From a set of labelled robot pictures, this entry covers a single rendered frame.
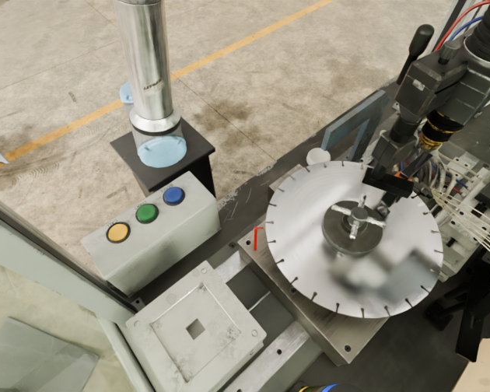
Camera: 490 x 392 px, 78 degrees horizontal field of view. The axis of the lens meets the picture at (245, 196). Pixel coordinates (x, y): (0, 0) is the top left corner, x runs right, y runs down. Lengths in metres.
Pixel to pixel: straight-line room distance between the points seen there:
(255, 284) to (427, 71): 0.54
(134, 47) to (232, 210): 0.46
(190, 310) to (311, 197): 0.32
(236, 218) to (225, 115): 1.46
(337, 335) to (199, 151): 0.65
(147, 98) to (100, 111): 1.81
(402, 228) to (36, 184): 2.01
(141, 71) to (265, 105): 1.69
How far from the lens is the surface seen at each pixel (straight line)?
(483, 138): 1.25
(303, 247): 0.58
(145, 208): 0.69
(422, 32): 0.46
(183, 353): 0.59
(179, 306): 0.60
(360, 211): 0.57
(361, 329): 0.66
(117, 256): 0.67
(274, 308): 0.74
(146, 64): 0.64
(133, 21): 0.61
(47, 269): 0.45
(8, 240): 0.39
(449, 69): 0.45
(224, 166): 1.89
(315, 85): 2.50
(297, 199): 0.63
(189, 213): 0.67
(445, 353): 0.84
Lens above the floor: 1.47
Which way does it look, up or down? 57 degrees down
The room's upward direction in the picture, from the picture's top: 2 degrees counter-clockwise
